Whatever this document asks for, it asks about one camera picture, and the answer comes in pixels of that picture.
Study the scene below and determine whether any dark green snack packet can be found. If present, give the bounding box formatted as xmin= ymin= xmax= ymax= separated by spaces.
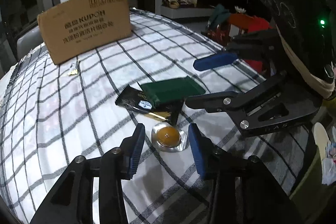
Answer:
xmin=140 ymin=76 xmax=206 ymax=106

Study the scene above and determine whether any round jelly cup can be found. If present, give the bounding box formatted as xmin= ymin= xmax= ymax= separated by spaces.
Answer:
xmin=151 ymin=122 xmax=189 ymax=153

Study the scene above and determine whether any black gold snack packet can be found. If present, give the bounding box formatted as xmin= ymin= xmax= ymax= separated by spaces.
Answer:
xmin=115 ymin=85 xmax=183 ymax=126

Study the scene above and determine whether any red wooden chair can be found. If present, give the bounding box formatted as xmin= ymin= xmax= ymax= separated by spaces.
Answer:
xmin=208 ymin=14 xmax=271 ymax=73

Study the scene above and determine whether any green cloth on chair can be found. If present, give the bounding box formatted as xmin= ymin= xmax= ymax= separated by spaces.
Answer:
xmin=207 ymin=5 xmax=231 ymax=30

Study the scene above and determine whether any checkered grey white tablecloth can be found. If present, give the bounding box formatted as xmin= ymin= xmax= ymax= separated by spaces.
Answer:
xmin=1 ymin=9 xmax=308 ymax=223

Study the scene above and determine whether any white low tv cabinet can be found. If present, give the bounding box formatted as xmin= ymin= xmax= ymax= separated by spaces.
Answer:
xmin=160 ymin=6 xmax=214 ymax=19

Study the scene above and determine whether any small white gold wrapper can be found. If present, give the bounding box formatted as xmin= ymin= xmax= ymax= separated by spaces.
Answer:
xmin=68 ymin=56 xmax=80 ymax=76

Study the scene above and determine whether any grey dining chair near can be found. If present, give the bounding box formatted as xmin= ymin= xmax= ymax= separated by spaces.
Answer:
xmin=17 ymin=26 xmax=44 ymax=60

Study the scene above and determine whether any brown cardboard box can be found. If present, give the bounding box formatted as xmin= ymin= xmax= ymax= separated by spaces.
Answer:
xmin=37 ymin=0 xmax=131 ymax=65

